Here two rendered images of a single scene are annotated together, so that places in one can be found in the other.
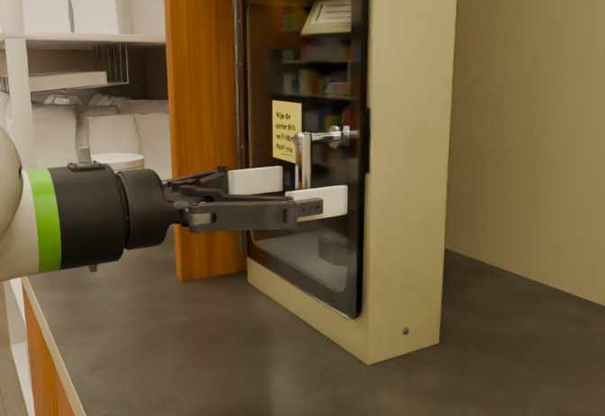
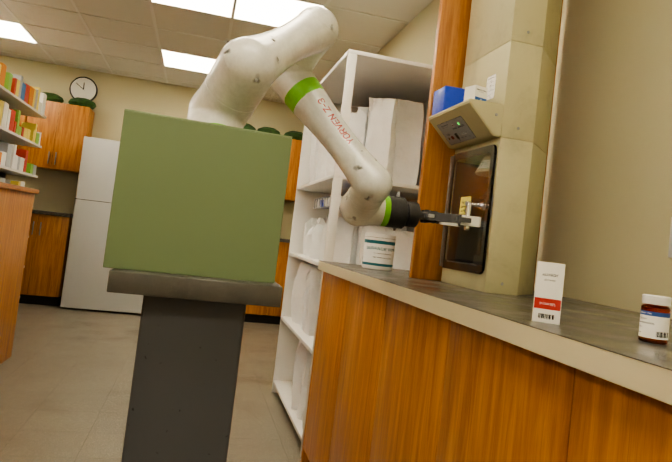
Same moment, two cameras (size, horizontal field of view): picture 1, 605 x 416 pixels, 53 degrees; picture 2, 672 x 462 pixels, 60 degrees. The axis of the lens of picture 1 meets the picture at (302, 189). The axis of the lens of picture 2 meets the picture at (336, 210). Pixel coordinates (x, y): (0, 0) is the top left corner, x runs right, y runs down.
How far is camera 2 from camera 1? 120 cm
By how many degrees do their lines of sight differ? 23
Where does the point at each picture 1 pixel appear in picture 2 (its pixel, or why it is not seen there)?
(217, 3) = (443, 161)
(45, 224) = (387, 207)
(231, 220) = (440, 217)
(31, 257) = (382, 216)
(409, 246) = (505, 249)
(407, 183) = (506, 224)
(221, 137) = not seen: hidden behind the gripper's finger
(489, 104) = (570, 219)
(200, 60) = (433, 183)
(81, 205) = (397, 205)
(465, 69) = (562, 203)
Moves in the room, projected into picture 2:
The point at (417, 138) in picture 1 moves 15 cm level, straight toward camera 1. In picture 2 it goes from (511, 208) to (500, 203)
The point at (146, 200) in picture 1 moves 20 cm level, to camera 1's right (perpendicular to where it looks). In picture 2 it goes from (414, 209) to (484, 215)
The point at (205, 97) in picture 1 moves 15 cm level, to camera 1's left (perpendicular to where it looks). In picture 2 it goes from (433, 198) to (392, 195)
